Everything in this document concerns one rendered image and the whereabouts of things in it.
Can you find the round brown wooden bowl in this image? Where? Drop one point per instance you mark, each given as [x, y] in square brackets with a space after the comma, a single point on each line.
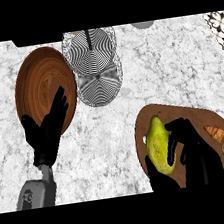
[39, 84]

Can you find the green yellow pear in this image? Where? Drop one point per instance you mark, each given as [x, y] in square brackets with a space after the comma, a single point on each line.
[158, 148]

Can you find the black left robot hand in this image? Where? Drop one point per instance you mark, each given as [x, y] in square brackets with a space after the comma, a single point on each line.
[46, 135]

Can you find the grey round object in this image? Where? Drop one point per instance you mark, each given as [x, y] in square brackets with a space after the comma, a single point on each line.
[142, 25]

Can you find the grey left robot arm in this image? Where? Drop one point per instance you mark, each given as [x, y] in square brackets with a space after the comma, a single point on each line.
[37, 191]

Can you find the black appliance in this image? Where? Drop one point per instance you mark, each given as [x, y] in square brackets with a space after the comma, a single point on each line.
[36, 40]

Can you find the brown wooden cutting board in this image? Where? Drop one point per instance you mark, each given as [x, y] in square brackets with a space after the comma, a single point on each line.
[192, 119]

